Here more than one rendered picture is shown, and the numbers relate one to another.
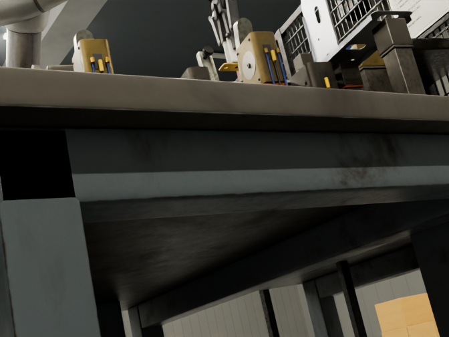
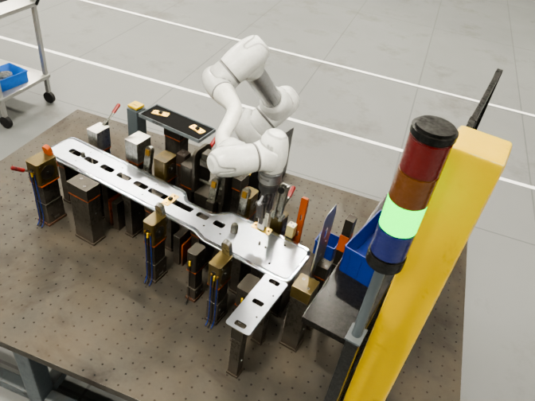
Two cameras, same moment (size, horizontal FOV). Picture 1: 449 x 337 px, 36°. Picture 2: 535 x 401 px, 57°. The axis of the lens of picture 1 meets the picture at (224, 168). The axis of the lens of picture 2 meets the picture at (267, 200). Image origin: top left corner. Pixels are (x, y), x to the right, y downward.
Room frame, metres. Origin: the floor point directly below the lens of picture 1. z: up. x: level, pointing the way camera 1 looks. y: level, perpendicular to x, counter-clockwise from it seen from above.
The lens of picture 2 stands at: (0.61, -1.24, 2.43)
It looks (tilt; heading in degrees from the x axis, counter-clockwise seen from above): 39 degrees down; 51
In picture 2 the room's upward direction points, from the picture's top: 9 degrees clockwise
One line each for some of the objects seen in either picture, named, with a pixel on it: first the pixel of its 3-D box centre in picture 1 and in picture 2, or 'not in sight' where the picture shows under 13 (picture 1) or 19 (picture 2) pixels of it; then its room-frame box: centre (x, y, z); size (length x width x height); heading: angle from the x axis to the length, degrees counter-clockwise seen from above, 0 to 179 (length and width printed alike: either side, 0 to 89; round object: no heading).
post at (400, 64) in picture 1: (407, 88); (237, 349); (1.28, -0.39, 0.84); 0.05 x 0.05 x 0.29; 26
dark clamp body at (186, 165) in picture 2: not in sight; (193, 192); (1.53, 0.46, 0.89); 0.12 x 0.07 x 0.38; 26
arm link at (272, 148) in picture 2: not in sight; (270, 150); (1.54, -0.08, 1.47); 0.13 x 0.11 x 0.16; 172
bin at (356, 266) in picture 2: not in sight; (376, 248); (1.90, -0.40, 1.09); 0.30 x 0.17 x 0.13; 19
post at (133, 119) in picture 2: not in sight; (138, 144); (1.44, 0.92, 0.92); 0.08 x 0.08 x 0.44; 26
